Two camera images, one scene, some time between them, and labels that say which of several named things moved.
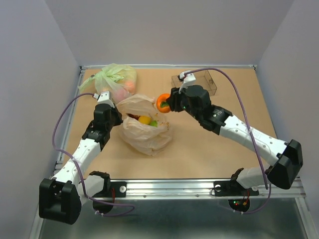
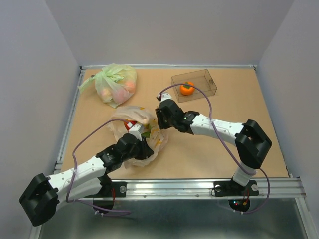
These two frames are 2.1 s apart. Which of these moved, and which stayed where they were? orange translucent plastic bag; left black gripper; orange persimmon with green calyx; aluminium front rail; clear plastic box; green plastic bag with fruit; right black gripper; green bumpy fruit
Moved: orange translucent plastic bag; green bumpy fruit; orange persimmon with green calyx; left black gripper; right black gripper
Stayed: aluminium front rail; clear plastic box; green plastic bag with fruit
